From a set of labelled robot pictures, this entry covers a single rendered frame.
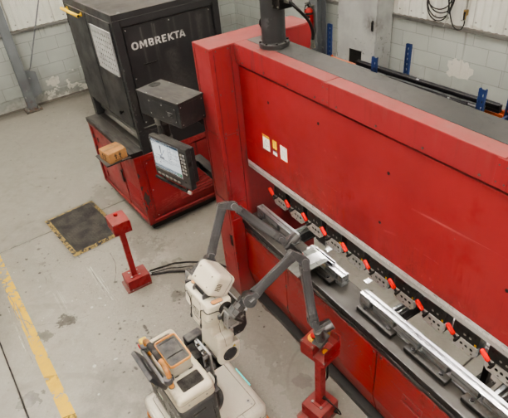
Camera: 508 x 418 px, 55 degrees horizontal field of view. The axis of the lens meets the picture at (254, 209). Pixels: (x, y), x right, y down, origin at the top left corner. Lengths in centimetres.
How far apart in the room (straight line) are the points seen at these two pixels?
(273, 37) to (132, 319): 276
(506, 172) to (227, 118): 209
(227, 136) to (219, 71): 49
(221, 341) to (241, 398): 61
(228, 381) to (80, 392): 125
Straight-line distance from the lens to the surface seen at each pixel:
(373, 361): 333
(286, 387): 398
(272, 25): 321
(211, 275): 285
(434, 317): 281
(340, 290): 341
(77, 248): 565
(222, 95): 351
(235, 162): 377
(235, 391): 366
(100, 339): 461
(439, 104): 247
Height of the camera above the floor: 330
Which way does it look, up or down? 36 degrees down
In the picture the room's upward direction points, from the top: 6 degrees counter-clockwise
